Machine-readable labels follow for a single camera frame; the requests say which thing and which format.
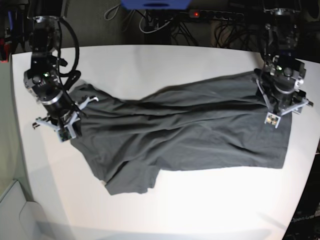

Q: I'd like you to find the black power strip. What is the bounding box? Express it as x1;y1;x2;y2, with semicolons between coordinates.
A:
178;9;245;21

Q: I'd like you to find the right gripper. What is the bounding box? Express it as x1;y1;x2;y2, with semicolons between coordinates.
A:
42;93;82;138

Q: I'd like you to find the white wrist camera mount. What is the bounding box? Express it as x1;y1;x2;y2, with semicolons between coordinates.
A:
253;68;314;128
32;95;99;143

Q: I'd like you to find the red clamp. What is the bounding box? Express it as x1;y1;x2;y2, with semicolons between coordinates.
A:
0;38;11;63

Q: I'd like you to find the white cable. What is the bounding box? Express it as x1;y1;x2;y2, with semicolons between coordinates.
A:
138;14;173;34

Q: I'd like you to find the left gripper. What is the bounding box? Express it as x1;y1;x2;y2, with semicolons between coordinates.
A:
259;90;307;115

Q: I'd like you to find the dark grey t-shirt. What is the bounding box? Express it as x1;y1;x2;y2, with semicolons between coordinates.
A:
70;72;292;195

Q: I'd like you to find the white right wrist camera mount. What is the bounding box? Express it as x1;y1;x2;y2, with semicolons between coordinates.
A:
32;95;99;143

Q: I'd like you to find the grey chair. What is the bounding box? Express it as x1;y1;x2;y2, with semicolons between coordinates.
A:
0;181;55;240

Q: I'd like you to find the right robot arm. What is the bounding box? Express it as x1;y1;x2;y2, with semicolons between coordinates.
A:
23;0;81;142

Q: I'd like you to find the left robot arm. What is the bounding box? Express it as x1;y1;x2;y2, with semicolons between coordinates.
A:
254;0;309;117

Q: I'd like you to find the blue box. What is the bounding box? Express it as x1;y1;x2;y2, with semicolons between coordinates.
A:
120;0;191;10

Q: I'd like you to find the black equipment with cables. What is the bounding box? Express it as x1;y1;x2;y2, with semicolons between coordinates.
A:
0;0;33;54

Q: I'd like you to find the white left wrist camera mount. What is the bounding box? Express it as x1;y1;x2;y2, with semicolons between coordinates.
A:
253;68;314;128

